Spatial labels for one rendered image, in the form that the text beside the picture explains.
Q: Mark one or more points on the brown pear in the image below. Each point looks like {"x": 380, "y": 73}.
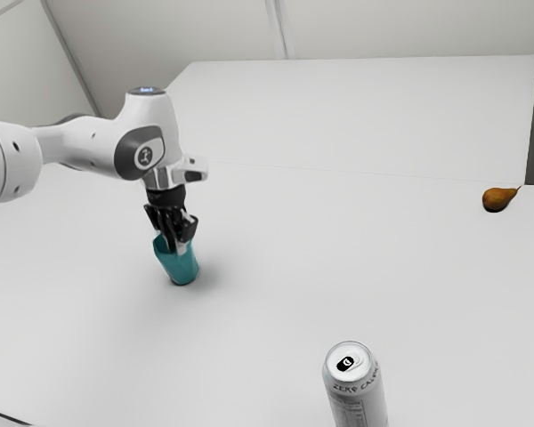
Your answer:
{"x": 497, "y": 198}

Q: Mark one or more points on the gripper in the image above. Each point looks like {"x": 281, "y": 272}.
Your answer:
{"x": 165, "y": 210}

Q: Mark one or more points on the silver drink can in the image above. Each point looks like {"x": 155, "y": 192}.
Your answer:
{"x": 355, "y": 391}

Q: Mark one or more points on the teal faceted mug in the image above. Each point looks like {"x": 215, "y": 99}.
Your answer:
{"x": 178, "y": 264}

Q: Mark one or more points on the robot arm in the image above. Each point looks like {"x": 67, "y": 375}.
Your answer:
{"x": 71, "y": 140}

